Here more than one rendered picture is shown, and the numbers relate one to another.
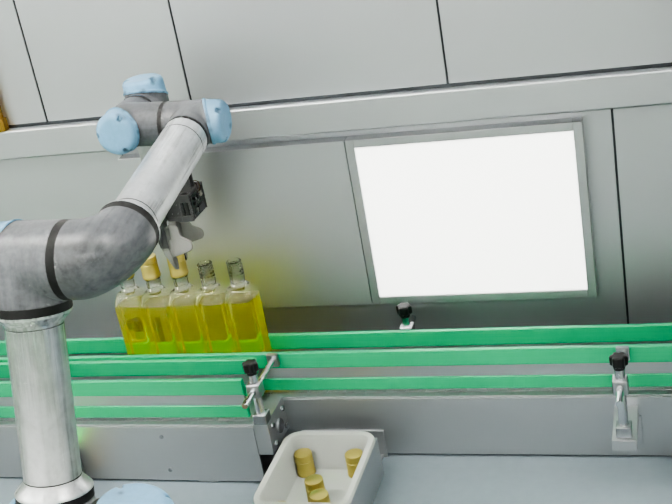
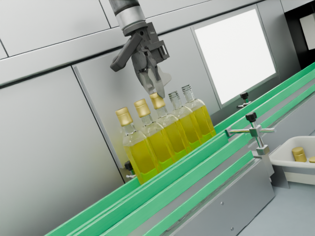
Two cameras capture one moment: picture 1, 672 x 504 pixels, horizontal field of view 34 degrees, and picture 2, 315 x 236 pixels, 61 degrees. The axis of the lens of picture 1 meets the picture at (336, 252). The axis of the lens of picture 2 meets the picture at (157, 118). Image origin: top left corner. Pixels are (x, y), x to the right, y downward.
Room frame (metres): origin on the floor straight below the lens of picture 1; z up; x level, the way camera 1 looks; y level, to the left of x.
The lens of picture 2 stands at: (1.49, 0.90, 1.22)
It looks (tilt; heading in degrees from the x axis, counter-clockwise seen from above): 10 degrees down; 310
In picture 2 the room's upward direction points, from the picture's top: 23 degrees counter-clockwise
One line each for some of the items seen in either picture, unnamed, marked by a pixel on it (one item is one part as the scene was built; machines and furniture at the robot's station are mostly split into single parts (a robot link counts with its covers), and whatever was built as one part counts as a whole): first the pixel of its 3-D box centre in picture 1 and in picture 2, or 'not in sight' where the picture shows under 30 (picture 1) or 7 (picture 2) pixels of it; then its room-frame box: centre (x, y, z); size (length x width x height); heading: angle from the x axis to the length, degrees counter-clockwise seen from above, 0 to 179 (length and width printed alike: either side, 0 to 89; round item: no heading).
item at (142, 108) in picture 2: (149, 266); (142, 107); (1.99, 0.36, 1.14); 0.04 x 0.04 x 0.04
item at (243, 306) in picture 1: (249, 333); (202, 130); (1.94, 0.19, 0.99); 0.06 x 0.06 x 0.21; 70
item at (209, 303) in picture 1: (221, 334); (191, 138); (1.95, 0.25, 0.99); 0.06 x 0.06 x 0.21; 70
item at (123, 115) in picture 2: not in sight; (123, 116); (2.01, 0.41, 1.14); 0.04 x 0.04 x 0.04
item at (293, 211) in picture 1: (350, 222); (199, 71); (2.00, -0.04, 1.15); 0.90 x 0.03 x 0.34; 71
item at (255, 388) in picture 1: (260, 385); (250, 133); (1.80, 0.18, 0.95); 0.17 x 0.03 x 0.12; 161
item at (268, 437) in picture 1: (272, 425); (255, 162); (1.81, 0.18, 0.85); 0.09 x 0.04 x 0.07; 161
